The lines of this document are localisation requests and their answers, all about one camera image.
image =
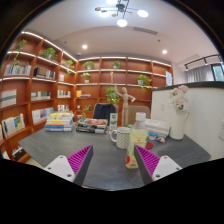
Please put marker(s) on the beige chair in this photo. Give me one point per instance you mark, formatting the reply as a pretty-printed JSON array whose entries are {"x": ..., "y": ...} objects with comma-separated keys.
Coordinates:
[{"x": 135, "y": 113}]

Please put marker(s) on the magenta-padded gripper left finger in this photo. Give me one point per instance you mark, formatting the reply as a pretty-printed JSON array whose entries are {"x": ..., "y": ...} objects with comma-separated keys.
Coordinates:
[{"x": 58, "y": 165}]

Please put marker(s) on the white tissue pack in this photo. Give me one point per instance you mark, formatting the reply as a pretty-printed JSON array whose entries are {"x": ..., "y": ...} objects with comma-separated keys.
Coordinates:
[{"x": 158, "y": 126}]

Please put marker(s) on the black track light rail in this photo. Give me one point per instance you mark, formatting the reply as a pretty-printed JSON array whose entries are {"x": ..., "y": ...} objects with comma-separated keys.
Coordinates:
[{"x": 203, "y": 60}]

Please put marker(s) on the wooden artist mannequin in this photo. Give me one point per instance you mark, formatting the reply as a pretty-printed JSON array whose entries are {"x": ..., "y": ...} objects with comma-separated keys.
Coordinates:
[{"x": 125, "y": 100}]

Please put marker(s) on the white triangle-patterned mug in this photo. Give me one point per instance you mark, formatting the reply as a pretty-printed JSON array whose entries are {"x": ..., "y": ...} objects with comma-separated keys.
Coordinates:
[{"x": 122, "y": 137}]

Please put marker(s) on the dark stack of magazines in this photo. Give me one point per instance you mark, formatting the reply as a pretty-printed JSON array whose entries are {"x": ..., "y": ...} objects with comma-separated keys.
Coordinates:
[{"x": 90, "y": 125}]

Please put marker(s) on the ceiling air vent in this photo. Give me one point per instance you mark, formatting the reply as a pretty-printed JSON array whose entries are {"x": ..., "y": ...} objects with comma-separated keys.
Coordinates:
[{"x": 145, "y": 30}]

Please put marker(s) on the branched ceiling lamp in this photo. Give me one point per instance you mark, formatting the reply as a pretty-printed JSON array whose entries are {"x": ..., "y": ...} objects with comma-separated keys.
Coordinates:
[{"x": 121, "y": 10}]

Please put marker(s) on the chair with dark jacket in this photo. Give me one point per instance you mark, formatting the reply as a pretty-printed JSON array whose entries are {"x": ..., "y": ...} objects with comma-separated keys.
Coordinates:
[{"x": 103, "y": 111}]

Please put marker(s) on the grey curtain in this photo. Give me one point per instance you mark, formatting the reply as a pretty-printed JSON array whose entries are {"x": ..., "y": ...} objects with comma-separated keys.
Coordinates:
[{"x": 199, "y": 74}]

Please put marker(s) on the wooden shelf unit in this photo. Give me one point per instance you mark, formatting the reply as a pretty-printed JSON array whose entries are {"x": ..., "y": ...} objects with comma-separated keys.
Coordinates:
[{"x": 50, "y": 90}]

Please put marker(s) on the tall green and white carton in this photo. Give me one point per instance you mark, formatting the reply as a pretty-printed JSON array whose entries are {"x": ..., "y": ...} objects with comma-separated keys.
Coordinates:
[{"x": 113, "y": 120}]

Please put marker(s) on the round recessed ceiling light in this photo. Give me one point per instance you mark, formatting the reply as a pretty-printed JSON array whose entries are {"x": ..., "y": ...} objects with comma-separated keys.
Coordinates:
[
  {"x": 84, "y": 46},
  {"x": 164, "y": 51}
]

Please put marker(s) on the colourful stack of books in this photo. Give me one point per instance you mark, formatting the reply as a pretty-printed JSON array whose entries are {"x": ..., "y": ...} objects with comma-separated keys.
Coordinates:
[{"x": 59, "y": 122}]

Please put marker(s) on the clear bottle with yellow drink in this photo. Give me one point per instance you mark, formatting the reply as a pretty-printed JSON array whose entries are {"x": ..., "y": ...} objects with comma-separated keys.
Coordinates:
[{"x": 137, "y": 136}]

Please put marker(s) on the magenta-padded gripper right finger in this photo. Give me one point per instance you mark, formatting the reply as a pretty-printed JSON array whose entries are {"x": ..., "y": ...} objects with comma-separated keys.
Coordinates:
[{"x": 166, "y": 165}]

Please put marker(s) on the white vase with flowers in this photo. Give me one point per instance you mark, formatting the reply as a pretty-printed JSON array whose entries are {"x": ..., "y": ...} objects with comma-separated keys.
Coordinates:
[{"x": 177, "y": 125}]

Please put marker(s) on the white counter with dark top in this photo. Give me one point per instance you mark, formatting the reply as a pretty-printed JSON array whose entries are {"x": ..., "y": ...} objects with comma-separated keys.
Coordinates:
[{"x": 203, "y": 113}]

